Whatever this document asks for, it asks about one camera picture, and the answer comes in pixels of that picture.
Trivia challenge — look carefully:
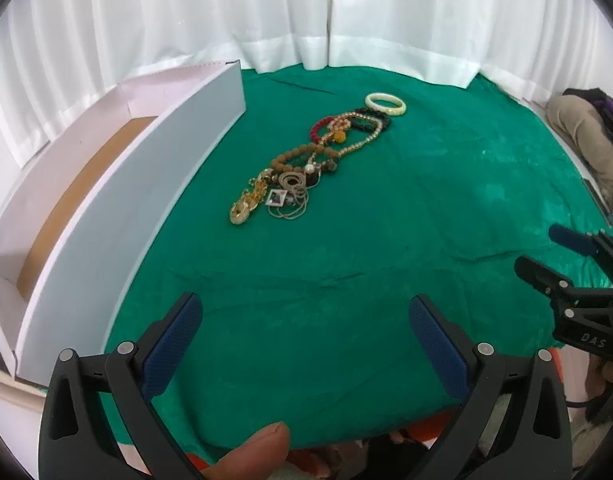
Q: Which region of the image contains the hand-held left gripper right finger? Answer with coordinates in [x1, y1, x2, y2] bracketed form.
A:
[409, 294, 572, 480]

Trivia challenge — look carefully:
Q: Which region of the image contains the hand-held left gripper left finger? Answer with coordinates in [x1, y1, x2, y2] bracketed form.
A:
[39, 291, 204, 480]

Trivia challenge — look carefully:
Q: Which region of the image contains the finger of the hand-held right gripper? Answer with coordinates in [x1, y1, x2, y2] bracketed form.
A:
[515, 254, 584, 313]
[548, 224, 613, 286]

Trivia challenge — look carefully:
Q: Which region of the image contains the white cardboard box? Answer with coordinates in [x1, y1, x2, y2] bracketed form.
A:
[0, 60, 247, 390]

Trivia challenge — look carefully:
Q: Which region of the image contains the white jade bangle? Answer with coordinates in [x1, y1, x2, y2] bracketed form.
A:
[365, 92, 406, 117]

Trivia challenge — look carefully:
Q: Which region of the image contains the red bead bracelet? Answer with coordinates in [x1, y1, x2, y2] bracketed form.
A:
[308, 115, 348, 144]

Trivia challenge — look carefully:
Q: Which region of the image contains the person's right hand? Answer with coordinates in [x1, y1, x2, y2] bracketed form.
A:
[586, 355, 613, 411]

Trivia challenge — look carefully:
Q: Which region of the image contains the person's left hand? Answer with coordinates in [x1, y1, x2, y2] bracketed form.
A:
[204, 421, 291, 480]

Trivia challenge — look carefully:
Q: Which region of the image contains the orange garment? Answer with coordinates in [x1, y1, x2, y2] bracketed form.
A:
[186, 410, 462, 480]

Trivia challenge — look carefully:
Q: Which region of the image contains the beige trouser leg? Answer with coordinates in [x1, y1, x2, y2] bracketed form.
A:
[545, 94, 613, 207]

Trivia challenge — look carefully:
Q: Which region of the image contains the green velvet cloth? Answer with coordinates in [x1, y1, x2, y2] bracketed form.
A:
[99, 62, 613, 453]

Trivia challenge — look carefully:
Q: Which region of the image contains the white curtain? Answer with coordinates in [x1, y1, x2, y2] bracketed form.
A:
[0, 0, 613, 171]

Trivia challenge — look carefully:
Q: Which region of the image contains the gold chain necklace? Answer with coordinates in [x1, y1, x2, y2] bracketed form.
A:
[229, 172, 276, 226]

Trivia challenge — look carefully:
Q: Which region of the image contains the silver chain pendant necklace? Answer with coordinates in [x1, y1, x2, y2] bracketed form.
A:
[265, 171, 310, 221]

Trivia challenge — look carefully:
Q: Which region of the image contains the dark stone bead bracelet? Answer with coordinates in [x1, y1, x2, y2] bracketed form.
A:
[310, 156, 343, 179]

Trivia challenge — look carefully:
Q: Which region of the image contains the pearl necklace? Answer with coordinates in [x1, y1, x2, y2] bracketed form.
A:
[319, 112, 385, 162]

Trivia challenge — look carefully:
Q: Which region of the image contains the brown wooden bead bracelet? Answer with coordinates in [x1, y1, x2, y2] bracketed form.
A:
[270, 143, 328, 172]

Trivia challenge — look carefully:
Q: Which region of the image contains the black bead bracelet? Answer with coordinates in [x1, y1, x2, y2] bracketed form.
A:
[353, 107, 393, 132]

